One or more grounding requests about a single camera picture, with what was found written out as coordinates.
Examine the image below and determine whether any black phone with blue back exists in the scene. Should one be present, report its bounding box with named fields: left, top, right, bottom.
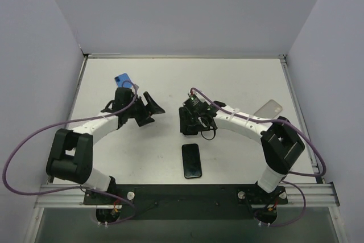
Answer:
left=114, top=73, right=133, bottom=88

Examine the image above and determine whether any clear phone case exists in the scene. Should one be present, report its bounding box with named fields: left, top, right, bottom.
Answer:
left=254, top=99, right=283, bottom=119

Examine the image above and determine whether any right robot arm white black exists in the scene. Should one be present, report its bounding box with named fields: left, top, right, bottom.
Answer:
left=179, top=94, right=305, bottom=193

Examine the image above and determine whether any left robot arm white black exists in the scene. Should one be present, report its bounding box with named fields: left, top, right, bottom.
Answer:
left=45, top=87, right=165, bottom=204

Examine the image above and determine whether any black phone near base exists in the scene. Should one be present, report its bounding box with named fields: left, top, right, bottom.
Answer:
left=181, top=143, right=202, bottom=179

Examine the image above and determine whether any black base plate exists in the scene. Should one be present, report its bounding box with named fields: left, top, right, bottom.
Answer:
left=83, top=184, right=288, bottom=220

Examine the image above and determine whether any aluminium front rail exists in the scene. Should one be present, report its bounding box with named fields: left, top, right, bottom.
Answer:
left=35, top=183, right=340, bottom=209

